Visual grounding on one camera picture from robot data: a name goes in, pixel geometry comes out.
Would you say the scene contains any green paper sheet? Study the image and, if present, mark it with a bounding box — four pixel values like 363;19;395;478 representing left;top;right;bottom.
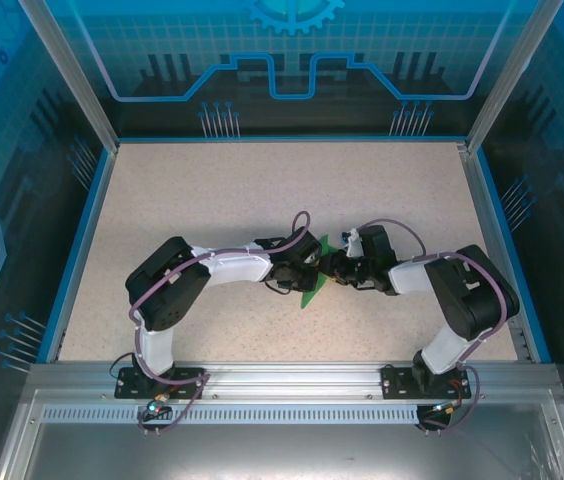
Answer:
297;234;343;311

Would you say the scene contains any steel bottom panel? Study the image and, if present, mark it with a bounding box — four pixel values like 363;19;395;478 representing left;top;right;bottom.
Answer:
0;388;564;480

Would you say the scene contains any aluminium front rail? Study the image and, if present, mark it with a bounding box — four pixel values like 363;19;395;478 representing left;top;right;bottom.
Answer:
29;362;559;402

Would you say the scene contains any aluminium side rail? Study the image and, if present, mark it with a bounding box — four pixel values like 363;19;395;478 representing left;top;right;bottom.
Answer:
455;141;536;364
45;144;121;364

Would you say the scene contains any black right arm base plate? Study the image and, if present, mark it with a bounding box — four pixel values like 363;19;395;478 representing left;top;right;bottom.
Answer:
380;364;469;401

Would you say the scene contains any slotted metal cable duct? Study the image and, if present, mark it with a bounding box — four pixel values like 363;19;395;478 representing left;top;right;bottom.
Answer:
40;405;436;424

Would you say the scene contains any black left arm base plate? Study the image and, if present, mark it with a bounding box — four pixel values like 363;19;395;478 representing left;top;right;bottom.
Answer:
113;366;207;401

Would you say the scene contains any cable connector with green light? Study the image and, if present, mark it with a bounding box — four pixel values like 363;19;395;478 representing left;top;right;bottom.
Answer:
429;397;466;417
141;392;173;420

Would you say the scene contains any aluminium frame post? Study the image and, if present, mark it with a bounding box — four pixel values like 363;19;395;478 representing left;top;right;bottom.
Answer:
465;0;564;154
15;0;122;154

